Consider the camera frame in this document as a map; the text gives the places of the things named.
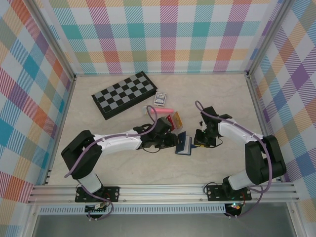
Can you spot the aluminium frame post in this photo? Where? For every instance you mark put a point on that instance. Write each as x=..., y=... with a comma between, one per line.
x=268, y=37
x=54, y=37

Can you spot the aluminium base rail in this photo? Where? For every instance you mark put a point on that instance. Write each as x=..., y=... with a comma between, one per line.
x=160, y=192

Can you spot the red card stack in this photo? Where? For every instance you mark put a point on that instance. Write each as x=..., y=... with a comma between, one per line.
x=172, y=122

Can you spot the pink toy microphone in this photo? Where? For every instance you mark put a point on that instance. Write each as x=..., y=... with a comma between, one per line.
x=163, y=110

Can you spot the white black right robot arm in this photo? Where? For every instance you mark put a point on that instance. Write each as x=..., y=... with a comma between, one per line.
x=234, y=133

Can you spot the aluminium side frame rail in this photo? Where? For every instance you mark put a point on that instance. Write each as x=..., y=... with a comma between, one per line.
x=257, y=106
x=66, y=106

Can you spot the clear acrylic card organizer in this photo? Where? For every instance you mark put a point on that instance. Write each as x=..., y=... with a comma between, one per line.
x=182, y=127

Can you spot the thin aluminium frame rail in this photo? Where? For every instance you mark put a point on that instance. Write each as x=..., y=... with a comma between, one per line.
x=197, y=73

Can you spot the blue playing card box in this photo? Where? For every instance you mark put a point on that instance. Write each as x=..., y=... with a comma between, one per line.
x=160, y=98

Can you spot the blue leather card holder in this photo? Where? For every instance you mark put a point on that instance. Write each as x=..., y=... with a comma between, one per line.
x=182, y=139

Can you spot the black grey chessboard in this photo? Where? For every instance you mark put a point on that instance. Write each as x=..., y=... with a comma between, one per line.
x=123, y=93

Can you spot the gold card stack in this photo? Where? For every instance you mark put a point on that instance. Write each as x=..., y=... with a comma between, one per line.
x=178, y=120

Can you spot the small electronics board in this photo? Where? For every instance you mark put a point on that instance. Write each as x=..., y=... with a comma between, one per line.
x=234, y=207
x=97, y=209

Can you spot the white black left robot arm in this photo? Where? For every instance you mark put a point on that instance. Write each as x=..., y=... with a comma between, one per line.
x=118, y=144

